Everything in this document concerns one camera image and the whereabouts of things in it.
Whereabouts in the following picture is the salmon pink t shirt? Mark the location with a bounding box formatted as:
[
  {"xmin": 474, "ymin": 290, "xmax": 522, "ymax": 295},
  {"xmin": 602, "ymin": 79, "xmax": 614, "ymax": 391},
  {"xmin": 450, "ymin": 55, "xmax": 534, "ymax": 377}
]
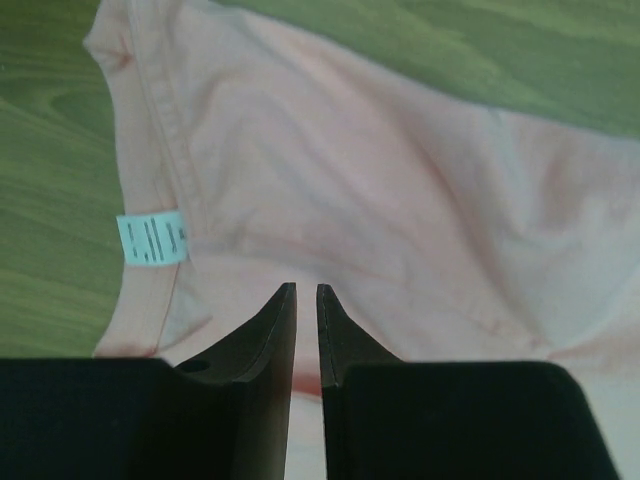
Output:
[{"xmin": 85, "ymin": 1, "xmax": 639, "ymax": 479}]

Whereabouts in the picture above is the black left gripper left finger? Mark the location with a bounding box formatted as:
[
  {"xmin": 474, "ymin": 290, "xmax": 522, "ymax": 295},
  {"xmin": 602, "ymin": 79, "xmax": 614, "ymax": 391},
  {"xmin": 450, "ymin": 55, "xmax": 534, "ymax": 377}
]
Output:
[{"xmin": 1, "ymin": 283, "xmax": 296, "ymax": 479}]

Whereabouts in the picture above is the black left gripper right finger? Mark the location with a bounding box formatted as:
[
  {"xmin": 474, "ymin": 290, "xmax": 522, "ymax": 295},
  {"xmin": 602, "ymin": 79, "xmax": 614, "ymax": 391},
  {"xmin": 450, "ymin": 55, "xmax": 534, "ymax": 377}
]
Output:
[{"xmin": 316, "ymin": 284, "xmax": 618, "ymax": 479}]

